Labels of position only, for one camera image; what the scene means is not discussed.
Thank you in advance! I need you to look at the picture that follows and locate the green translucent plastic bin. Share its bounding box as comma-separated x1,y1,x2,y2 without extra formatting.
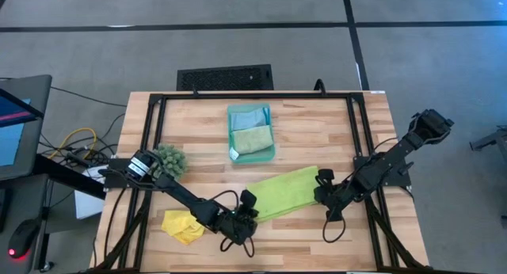
227,103,276,165

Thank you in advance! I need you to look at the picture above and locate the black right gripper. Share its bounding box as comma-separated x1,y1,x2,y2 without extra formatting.
314,177,360,223

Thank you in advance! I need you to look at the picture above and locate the light blue microfiber towel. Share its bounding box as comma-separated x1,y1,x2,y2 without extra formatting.
230,107,271,131

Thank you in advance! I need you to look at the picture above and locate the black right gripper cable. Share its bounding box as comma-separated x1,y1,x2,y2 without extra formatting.
322,216,347,244

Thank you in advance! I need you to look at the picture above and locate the black computer mouse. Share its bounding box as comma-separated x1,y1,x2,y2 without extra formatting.
7,218,40,261

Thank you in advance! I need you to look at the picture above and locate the grey office desk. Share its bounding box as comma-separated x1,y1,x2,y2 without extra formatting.
0,153,106,274

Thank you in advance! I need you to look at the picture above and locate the grey metal stand base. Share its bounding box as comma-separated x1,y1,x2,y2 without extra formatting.
469,125,507,152

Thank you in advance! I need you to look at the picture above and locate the pale green microfiber towel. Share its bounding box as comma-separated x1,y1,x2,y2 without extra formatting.
228,125,274,162

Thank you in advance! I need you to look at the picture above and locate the white box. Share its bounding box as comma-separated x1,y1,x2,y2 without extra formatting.
74,165,106,220

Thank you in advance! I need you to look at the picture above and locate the black aluminium table frame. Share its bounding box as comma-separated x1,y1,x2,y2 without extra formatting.
89,90,433,274

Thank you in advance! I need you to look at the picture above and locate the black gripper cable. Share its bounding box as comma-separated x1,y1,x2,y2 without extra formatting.
322,216,347,244
208,189,255,259

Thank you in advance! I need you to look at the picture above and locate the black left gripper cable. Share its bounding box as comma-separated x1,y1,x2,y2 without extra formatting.
208,189,255,259

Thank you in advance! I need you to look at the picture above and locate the grey desk monitor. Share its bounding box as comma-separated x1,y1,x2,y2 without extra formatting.
0,74,53,182

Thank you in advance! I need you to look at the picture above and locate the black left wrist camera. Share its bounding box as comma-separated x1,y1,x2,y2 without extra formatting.
239,189,258,208

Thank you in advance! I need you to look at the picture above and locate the yellow microfiber towel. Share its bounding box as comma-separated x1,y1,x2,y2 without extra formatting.
161,209,206,245

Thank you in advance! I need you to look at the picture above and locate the yellow cable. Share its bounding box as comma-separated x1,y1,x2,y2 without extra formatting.
47,127,98,160

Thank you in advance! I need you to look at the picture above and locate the black perforated metal box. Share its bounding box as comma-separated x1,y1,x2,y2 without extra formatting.
176,63,275,92

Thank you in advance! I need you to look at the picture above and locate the artificial succulent in patterned pot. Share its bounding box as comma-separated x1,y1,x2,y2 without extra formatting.
151,143,189,180

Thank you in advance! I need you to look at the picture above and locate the lime green microfiber towel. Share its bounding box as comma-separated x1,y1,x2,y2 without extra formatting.
246,166,321,223

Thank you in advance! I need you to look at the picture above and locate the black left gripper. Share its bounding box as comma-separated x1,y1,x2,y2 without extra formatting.
213,204,261,246

